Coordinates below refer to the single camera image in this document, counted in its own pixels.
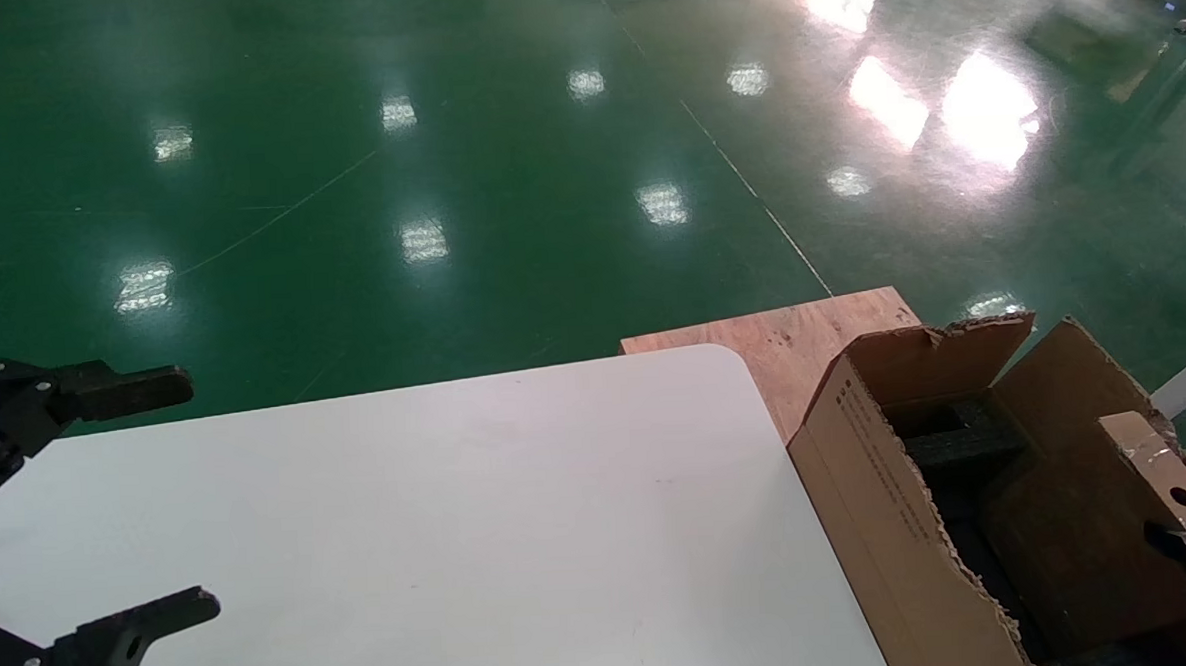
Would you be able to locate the big open cardboard box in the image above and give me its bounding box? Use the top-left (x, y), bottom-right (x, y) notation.
top-left (781, 305), bottom-right (1186, 666)

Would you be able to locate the black foam insert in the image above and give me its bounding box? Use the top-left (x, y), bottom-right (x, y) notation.
top-left (901, 394), bottom-right (1030, 471)

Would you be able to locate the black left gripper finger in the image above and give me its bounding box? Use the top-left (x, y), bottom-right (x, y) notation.
top-left (0, 586), bottom-right (224, 666)
top-left (0, 350), bottom-right (201, 505)

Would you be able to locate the wooden plywood board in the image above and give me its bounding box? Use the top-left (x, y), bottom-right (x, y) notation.
top-left (620, 285), bottom-right (927, 451)

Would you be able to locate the small taped cardboard box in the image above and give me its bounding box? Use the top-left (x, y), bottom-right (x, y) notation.
top-left (1097, 409), bottom-right (1186, 554)

